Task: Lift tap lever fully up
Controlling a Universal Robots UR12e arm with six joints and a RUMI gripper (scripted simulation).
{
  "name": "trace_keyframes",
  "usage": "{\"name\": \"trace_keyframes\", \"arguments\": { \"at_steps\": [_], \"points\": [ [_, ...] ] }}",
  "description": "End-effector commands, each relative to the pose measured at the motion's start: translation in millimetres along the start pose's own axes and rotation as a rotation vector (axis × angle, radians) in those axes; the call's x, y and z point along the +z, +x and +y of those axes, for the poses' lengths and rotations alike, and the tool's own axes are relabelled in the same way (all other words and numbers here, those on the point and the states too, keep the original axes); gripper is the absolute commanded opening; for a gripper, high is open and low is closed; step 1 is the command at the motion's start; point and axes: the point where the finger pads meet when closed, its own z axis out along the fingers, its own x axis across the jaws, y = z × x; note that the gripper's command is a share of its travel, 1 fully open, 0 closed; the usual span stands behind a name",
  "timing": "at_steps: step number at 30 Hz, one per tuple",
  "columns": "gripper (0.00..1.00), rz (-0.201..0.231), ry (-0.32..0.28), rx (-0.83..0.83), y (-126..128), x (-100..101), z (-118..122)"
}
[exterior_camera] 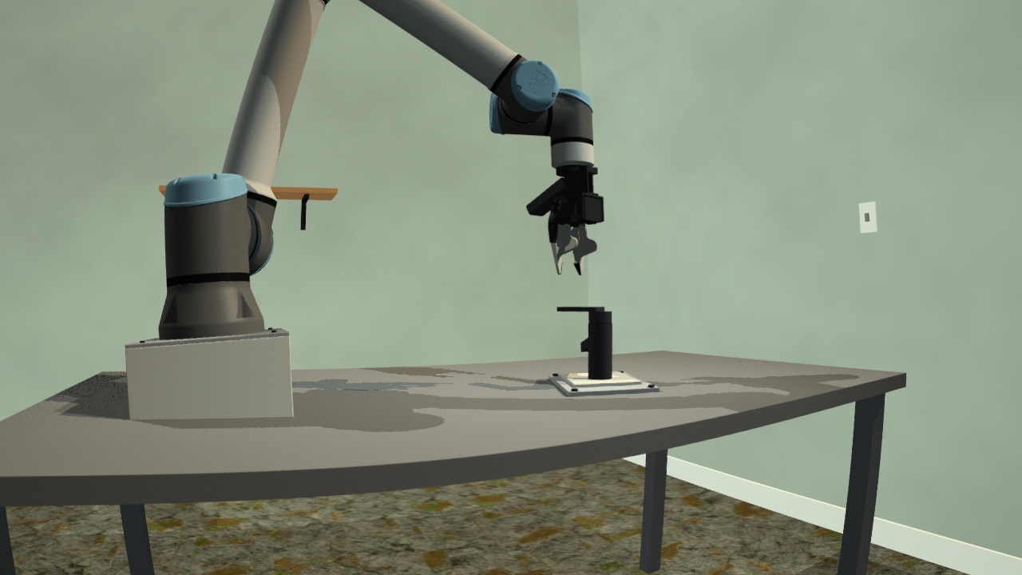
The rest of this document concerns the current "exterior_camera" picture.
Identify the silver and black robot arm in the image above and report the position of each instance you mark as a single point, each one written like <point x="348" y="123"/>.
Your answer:
<point x="213" y="240"/>

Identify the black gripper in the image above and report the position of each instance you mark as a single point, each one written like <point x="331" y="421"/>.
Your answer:
<point x="566" y="208"/>

